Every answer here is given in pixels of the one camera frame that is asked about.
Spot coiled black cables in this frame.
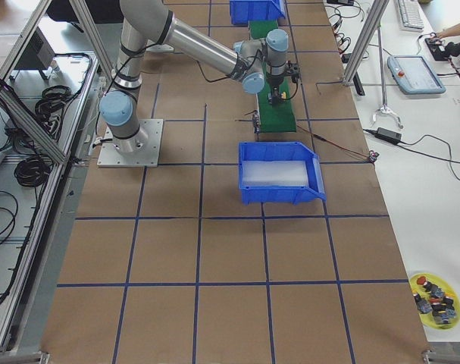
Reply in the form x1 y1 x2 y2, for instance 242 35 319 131
13 85 74 189

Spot green conveyor belt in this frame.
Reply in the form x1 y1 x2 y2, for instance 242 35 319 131
249 20 296 133

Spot white foam pad destination bin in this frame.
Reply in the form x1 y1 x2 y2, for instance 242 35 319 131
241 161 309 187

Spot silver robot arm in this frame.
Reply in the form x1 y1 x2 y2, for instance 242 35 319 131
99 1 299 155

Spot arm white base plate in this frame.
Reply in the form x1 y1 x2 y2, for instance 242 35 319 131
97 119 164 168

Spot blue empty destination bin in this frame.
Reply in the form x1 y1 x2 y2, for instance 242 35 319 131
239 142 327 204

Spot red and black wires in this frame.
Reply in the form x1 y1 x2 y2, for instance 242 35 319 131
296 124 378 164

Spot yellow plate of spare buttons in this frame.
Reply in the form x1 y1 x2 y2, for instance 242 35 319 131
408 272 460 330

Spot grey teach pendant tablet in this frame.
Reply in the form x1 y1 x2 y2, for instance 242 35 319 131
386 55 446 95

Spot black power brick on desk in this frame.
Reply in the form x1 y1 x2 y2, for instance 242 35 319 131
375 127 402 145

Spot person forearm at desk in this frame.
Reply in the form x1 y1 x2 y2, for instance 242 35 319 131
436 23 460 39

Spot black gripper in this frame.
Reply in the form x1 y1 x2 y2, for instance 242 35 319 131
266 61 300 105

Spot left aluminium frame rail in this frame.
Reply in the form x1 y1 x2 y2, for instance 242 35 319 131
0 1 111 363

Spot white keyboard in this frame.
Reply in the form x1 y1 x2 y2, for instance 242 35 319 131
395 0 424 32

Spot right aluminium frame post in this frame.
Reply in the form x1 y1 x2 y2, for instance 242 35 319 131
343 0 389 86

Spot blue bin with buttons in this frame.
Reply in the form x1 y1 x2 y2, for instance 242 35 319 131
230 0 286 25

